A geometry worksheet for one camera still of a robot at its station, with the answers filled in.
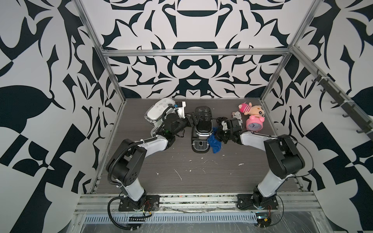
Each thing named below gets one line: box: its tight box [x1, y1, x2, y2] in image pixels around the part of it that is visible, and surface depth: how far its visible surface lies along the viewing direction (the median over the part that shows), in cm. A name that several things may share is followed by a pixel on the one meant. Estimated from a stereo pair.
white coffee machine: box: [144, 97, 176, 135], surface depth 85 cm
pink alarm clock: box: [245, 115, 266, 132], surface depth 99 cm
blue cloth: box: [207, 126, 222, 154], surface depth 94 cm
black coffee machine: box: [191, 105, 214, 154], surface depth 83 cm
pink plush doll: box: [238, 101, 265, 117], surface depth 108 cm
